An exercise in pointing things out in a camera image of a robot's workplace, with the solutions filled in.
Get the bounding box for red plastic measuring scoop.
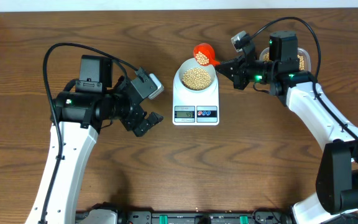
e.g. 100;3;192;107
193;43;220;67

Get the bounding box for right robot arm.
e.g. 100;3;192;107
215;31;358;223

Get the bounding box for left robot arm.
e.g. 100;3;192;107
26;55;163;223

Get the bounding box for soybeans in scoop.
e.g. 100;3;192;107
195;52;209;66

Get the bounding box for soybeans in bowl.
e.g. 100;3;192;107
181;68;212;90

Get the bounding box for grey round bowl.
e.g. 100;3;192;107
174;58;218;93

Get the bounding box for white digital kitchen scale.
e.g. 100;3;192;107
172;65;220;126

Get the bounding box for soybeans in container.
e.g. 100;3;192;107
262;52;305;70

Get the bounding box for clear plastic container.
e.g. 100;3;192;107
259;47;311;72

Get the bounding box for right black cable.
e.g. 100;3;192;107
249;16;358;166

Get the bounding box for black cable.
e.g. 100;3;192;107
249;16;358;166
37;42;139;224

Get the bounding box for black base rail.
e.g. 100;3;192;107
76;210;358;224

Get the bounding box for left black cable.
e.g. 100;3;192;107
37;42;139;224

